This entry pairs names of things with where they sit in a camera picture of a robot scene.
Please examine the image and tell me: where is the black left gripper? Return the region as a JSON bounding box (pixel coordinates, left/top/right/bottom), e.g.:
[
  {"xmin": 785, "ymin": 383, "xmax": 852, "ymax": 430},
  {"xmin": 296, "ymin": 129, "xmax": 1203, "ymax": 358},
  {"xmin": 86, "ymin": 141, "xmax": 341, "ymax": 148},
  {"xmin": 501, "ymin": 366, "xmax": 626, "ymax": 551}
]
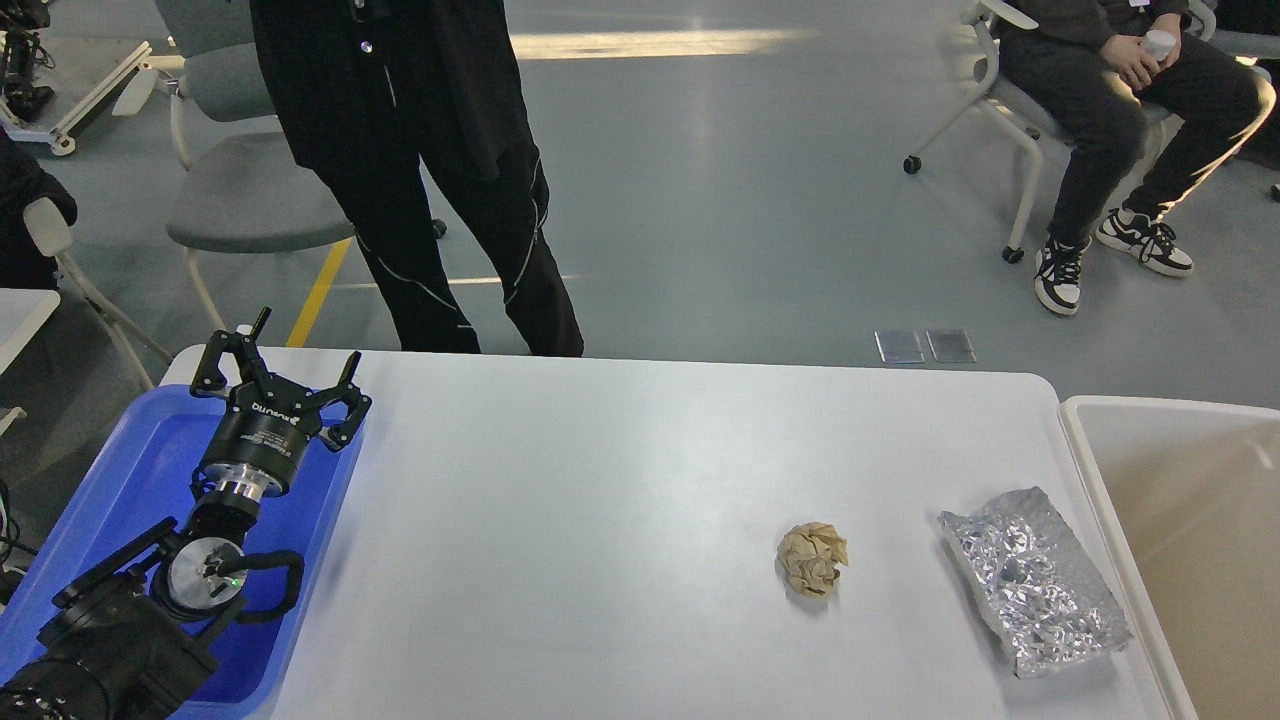
[{"xmin": 189, "ymin": 306, "xmax": 372, "ymax": 496}]

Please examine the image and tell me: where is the robot base stand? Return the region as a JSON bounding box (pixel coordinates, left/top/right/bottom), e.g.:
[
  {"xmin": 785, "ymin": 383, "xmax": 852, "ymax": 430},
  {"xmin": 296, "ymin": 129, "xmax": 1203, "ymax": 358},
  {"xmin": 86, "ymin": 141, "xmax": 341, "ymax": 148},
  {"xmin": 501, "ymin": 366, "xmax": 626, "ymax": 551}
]
[{"xmin": 1, "ymin": 1, "xmax": 152, "ymax": 156}]

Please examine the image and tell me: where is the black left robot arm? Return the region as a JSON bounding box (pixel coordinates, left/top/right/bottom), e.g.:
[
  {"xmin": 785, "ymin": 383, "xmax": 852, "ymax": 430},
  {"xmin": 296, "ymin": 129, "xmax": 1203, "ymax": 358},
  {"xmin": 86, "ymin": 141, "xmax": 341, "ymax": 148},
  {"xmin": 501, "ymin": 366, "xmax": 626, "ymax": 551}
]
[{"xmin": 3, "ymin": 313, "xmax": 372, "ymax": 719}]

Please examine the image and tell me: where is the blue plastic tray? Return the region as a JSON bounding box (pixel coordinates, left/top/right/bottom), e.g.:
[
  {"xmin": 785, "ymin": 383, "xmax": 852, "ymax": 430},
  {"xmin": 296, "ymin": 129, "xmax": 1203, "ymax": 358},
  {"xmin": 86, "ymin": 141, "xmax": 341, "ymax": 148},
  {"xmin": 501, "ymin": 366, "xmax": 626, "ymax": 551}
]
[{"xmin": 1, "ymin": 386, "xmax": 364, "ymax": 719}]

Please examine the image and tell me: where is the grey office chair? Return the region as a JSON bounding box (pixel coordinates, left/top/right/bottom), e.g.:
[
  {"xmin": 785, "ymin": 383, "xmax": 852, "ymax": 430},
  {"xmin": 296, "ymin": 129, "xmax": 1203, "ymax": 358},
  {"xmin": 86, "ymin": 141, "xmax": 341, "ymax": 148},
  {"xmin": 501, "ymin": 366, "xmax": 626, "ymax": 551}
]
[{"xmin": 113, "ymin": 1, "xmax": 355, "ymax": 329}]

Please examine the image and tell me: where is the white side table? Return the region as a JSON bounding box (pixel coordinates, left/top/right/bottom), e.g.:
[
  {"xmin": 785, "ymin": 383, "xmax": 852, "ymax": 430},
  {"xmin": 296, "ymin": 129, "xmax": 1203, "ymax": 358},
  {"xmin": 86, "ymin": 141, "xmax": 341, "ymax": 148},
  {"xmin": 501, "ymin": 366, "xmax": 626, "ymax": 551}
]
[{"xmin": 1, "ymin": 288, "xmax": 61, "ymax": 373}]

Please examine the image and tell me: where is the white chair at left edge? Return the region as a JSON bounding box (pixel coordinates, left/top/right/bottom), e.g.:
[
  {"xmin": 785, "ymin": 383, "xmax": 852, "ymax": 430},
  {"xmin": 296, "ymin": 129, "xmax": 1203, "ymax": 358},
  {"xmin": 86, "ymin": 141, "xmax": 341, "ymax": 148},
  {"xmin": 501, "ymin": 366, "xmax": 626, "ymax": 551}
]
[{"xmin": 22, "ymin": 197, "xmax": 173, "ymax": 392}]

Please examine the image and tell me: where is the standing person in black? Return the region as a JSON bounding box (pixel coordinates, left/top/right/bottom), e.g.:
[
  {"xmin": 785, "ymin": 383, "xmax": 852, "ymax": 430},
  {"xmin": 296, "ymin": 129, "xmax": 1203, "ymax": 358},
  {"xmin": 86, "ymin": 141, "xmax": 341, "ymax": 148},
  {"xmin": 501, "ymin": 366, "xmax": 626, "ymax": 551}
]
[{"xmin": 250, "ymin": 1, "xmax": 584, "ymax": 357}]

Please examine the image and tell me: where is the crumpled brown paper ball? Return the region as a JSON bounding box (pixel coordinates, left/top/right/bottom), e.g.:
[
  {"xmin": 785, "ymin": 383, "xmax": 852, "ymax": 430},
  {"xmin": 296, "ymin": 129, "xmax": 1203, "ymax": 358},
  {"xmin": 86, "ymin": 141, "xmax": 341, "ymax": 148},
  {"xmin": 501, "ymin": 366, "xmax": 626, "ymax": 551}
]
[{"xmin": 777, "ymin": 521, "xmax": 850, "ymax": 600}]

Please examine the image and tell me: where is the left metal floor plate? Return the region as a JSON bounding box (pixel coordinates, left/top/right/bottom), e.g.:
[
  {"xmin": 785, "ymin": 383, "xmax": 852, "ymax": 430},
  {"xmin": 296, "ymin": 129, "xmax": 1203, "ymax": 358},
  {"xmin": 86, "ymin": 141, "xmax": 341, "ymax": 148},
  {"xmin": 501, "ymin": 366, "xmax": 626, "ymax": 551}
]
[{"xmin": 874, "ymin": 329, "xmax": 925, "ymax": 365}]

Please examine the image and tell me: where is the metal floor plate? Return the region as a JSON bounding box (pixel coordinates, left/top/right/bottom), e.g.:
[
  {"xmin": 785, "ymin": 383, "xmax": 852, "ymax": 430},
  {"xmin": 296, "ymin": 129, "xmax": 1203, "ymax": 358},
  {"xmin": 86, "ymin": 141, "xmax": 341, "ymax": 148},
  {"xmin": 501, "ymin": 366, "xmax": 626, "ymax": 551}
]
[
  {"xmin": 874, "ymin": 329, "xmax": 925, "ymax": 365},
  {"xmin": 925, "ymin": 329, "xmax": 978, "ymax": 364}
]

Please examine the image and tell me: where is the right metal floor plate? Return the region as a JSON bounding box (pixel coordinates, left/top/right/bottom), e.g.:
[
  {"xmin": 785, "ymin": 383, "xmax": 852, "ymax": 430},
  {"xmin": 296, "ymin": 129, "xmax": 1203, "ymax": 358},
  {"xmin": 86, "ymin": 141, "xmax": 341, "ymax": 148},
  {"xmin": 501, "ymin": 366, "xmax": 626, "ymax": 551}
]
[{"xmin": 925, "ymin": 329, "xmax": 978, "ymax": 364}]

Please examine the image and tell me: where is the crumpled silver foil bag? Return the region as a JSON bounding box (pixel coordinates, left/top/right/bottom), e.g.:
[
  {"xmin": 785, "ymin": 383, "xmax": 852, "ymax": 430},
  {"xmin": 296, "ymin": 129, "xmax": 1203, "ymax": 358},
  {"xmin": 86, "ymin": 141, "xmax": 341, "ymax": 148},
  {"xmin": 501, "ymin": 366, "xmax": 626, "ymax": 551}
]
[{"xmin": 938, "ymin": 486, "xmax": 1134, "ymax": 679}]

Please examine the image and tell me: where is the white chair on right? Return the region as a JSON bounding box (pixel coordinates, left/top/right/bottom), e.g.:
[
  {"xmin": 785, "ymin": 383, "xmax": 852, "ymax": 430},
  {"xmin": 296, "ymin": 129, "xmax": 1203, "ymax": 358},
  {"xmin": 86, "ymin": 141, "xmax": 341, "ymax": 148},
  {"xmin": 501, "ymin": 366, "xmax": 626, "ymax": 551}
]
[{"xmin": 902, "ymin": 0, "xmax": 1219, "ymax": 264}]

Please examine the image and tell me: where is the person in dark trousers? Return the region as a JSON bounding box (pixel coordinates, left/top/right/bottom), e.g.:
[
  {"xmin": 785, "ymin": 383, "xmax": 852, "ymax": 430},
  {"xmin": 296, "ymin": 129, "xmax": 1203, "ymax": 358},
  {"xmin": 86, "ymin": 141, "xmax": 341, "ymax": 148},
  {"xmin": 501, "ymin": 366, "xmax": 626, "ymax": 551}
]
[{"xmin": 998, "ymin": 1, "xmax": 1277, "ymax": 316}]

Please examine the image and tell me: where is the beige plastic bin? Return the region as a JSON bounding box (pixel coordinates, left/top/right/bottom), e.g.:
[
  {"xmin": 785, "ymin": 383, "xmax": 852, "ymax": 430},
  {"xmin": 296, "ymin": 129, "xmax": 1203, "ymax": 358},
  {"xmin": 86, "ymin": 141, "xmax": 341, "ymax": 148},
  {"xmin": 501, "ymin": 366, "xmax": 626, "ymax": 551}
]
[{"xmin": 1060, "ymin": 396, "xmax": 1279, "ymax": 719}]

